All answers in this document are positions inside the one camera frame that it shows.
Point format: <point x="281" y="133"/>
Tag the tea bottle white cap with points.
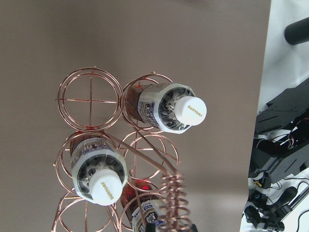
<point x="169" y="107"/>

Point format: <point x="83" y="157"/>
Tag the copper wire bottle basket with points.
<point x="92" y="100"/>

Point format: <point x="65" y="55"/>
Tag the black thermos bottle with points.
<point x="297" y="32"/>

